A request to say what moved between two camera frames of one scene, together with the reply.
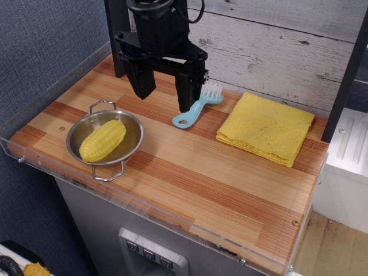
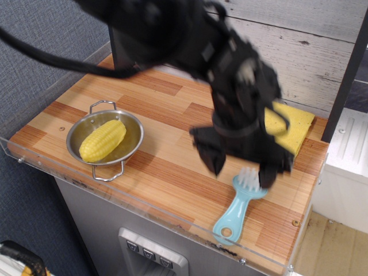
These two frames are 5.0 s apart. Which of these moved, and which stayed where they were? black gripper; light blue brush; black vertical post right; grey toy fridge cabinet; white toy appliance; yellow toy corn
Moved: black gripper; light blue brush
Stayed: grey toy fridge cabinet; yellow toy corn; black vertical post right; white toy appliance
